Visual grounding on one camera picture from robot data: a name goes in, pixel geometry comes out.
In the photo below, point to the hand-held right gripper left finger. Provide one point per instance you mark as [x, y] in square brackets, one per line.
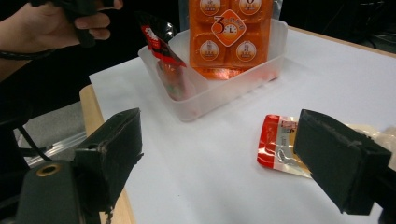
[109, 161]

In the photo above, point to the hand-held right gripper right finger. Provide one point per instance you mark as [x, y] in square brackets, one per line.
[339, 165]

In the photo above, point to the tan and red snack packet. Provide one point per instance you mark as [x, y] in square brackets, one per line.
[277, 146]

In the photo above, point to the black and red snack packet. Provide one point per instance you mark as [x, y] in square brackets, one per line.
[155, 40]

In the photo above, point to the clear plastic container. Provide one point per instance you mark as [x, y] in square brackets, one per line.
[218, 93]

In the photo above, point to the orange snack packet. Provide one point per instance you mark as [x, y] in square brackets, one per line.
[227, 46]

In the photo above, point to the aluminium bar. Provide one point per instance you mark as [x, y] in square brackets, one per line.
[59, 147]

